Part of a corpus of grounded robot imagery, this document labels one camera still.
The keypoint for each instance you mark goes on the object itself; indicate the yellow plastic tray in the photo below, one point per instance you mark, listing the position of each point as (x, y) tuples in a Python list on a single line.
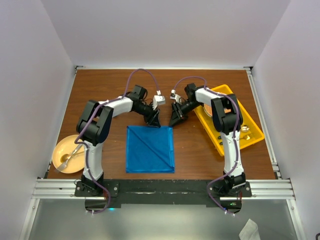
[(255, 132)]

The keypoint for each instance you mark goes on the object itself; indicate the gold spoon in tray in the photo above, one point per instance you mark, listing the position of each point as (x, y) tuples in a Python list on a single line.
[(245, 129)]

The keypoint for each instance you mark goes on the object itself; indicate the blue cloth napkin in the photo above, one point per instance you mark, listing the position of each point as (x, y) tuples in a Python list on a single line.
[(149, 150)]

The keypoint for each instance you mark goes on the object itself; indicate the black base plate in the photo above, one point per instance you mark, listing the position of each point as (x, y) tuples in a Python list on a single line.
[(162, 192)]

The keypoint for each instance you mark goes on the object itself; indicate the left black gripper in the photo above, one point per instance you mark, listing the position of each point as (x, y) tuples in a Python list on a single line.
[(152, 119)]

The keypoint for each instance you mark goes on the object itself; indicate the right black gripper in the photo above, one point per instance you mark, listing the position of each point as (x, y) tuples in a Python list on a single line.
[(177, 114)]

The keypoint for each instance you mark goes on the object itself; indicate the orange woven coaster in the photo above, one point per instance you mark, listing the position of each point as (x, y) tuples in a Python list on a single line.
[(208, 109)]

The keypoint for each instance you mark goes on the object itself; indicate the aluminium front rail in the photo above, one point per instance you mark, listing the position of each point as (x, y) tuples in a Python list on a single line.
[(277, 189)]

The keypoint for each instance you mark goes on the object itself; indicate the aluminium rail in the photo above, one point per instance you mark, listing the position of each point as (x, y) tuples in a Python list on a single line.
[(277, 189), (274, 162)]

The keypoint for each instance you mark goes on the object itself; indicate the gold utensil on plate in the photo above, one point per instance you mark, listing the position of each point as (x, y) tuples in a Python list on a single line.
[(75, 155)]

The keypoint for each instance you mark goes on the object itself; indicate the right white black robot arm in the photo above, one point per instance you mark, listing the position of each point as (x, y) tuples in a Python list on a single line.
[(227, 120)]

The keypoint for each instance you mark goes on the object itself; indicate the aluminium right rail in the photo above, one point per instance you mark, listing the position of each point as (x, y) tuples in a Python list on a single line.
[(274, 162)]

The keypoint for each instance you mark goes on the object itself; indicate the silver tongs on plate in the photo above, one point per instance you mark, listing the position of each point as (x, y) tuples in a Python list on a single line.
[(73, 164)]

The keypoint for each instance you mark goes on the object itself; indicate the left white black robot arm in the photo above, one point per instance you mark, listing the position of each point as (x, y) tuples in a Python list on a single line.
[(94, 126)]

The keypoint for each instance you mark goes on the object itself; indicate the gold fork in tray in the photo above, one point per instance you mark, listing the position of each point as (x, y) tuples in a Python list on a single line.
[(246, 137)]

